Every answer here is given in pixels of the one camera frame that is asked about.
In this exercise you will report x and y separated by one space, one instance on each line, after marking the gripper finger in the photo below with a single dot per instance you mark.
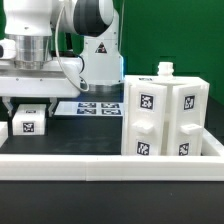
7 103
51 106

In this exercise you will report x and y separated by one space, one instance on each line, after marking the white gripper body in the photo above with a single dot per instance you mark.
45 83

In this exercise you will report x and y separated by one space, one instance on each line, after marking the white cabinet top block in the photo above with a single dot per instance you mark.
29 119

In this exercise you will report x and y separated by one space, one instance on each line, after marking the white cabinet door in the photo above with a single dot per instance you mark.
146 119
186 124

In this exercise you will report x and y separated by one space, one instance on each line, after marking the white cabinet body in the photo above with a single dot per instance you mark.
164 77

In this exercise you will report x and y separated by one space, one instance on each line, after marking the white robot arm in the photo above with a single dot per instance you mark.
58 49

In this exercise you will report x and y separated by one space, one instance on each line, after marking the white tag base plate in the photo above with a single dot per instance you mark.
107 109

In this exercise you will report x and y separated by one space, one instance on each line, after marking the white u-shaped wall fence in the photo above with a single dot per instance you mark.
75 150

